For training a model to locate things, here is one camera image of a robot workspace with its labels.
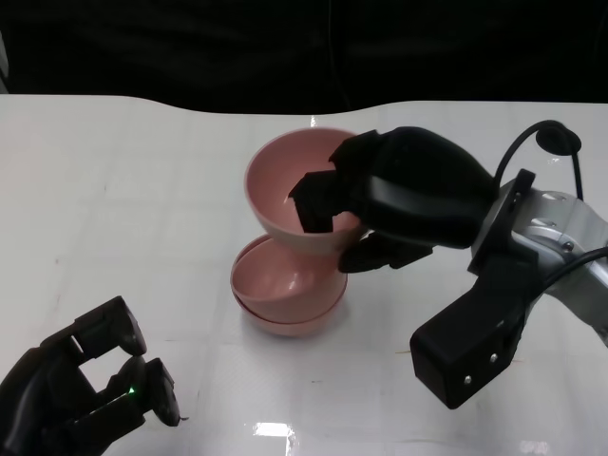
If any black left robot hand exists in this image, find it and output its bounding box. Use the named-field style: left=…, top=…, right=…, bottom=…
left=0, top=295, right=181, bottom=456

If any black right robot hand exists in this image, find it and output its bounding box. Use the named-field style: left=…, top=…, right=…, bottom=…
left=288, top=125, right=498, bottom=275

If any pink plastic bowl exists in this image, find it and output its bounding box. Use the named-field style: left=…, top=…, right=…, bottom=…
left=231, top=236, right=348, bottom=318
left=244, top=126, right=371, bottom=257
left=231, top=236, right=351, bottom=338

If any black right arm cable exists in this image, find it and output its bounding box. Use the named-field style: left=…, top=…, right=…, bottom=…
left=493, top=120, right=608, bottom=292

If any black round table grommet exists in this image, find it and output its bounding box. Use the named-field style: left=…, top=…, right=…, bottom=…
left=534, top=128, right=581, bottom=154

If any black backdrop curtain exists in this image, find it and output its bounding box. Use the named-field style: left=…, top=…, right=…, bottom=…
left=0, top=0, right=608, bottom=115

